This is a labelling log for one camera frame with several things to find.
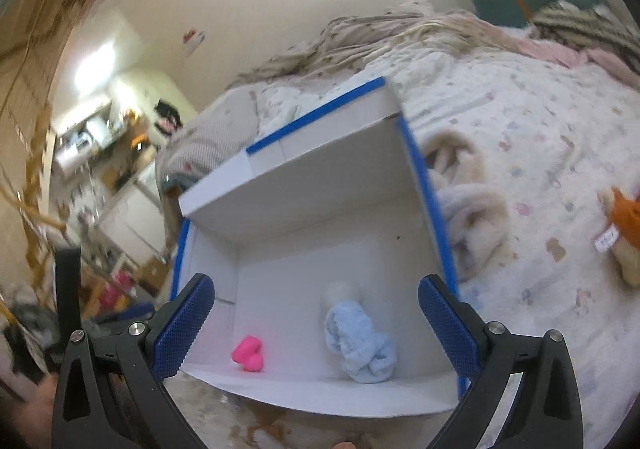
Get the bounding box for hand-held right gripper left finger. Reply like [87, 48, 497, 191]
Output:
[52, 273, 216, 449]

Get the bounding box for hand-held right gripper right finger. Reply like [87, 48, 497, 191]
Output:
[418, 274, 584, 449]

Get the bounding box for white cardboard box blue tape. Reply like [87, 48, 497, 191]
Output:
[167, 76, 473, 418]

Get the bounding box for pink soft toy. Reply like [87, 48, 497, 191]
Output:
[231, 336, 265, 373]

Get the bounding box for red container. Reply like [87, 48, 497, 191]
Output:
[99, 271, 137, 316]

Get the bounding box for light blue fluffy sock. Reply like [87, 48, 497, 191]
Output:
[323, 300, 399, 384]

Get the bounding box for beige fluffy socks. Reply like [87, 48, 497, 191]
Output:
[440, 183, 512, 281]

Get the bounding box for black upright bar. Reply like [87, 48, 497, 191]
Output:
[54, 244, 82, 336]

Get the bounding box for cluttered white desk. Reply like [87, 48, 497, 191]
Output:
[52, 98, 168, 272]

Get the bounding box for cream fluffy slipper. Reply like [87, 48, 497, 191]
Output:
[422, 130, 487, 182]

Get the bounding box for grey striped pillow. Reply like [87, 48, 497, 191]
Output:
[157, 91, 262, 193]

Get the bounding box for orange plush toy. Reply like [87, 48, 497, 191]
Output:
[596, 186, 640, 288]

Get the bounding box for black hanging bag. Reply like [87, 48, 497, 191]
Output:
[153, 99, 184, 135]

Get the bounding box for pink cloth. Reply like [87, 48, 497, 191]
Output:
[504, 36, 640, 91]

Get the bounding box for beige crumpled blanket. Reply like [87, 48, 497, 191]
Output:
[234, 0, 532, 91]

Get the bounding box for wooden door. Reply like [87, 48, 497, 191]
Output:
[0, 0, 124, 282]

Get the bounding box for teal pillow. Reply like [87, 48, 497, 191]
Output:
[469, 0, 609, 28]

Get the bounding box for striped knit cloth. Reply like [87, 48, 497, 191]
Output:
[529, 0, 640, 76]

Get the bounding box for wall sticker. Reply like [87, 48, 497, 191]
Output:
[182, 29, 206, 58]

